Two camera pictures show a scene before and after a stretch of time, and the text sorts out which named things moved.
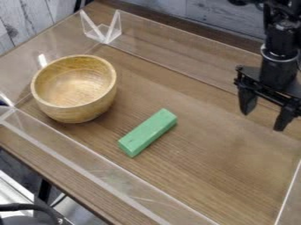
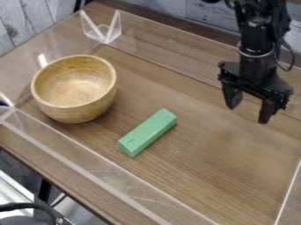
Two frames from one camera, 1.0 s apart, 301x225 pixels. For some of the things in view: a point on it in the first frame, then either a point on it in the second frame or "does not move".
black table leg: [45, 191] does not move
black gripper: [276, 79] → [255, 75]
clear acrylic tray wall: [121, 101] does not move
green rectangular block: [148, 131] does not move
